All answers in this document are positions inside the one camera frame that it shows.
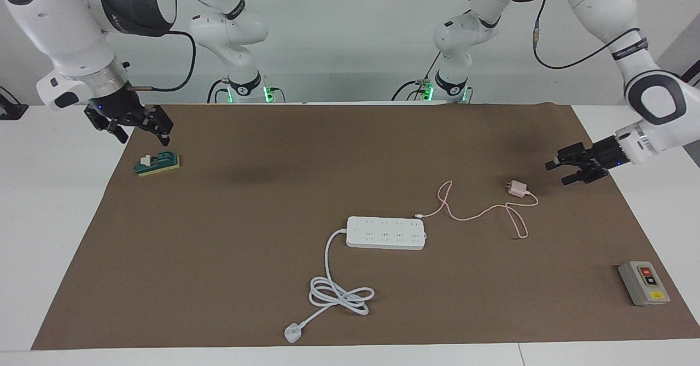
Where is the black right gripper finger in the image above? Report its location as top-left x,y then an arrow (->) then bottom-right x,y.
84,105 -> 130,144
143,104 -> 175,147

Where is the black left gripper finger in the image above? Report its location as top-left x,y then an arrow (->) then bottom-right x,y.
562,166 -> 609,187
545,142 -> 590,171

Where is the pink charging cable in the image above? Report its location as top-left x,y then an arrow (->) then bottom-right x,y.
415,180 -> 539,240

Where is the white power strip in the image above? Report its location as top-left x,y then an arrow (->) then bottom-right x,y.
346,216 -> 427,251

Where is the black clamp stand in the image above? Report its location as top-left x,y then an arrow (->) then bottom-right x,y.
0,86 -> 29,120

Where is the black angled stand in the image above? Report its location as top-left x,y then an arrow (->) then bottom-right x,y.
680,60 -> 700,89

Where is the brown table mat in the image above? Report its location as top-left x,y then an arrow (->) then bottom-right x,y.
31,102 -> 700,350

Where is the green knife switch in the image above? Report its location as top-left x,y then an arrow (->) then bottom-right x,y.
135,151 -> 181,178

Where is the black base cable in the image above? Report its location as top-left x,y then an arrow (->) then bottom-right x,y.
391,54 -> 444,102
207,79 -> 230,104

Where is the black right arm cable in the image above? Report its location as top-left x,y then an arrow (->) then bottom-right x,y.
129,30 -> 196,92

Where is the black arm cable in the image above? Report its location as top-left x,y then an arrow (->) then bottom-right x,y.
129,30 -> 196,92
533,0 -> 649,70

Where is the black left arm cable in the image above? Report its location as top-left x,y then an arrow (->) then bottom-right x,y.
533,0 -> 649,70

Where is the grey on-off switch box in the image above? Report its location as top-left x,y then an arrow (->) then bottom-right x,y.
618,260 -> 671,306

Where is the white power cord with plug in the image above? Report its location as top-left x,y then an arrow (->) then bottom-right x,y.
284,228 -> 376,344

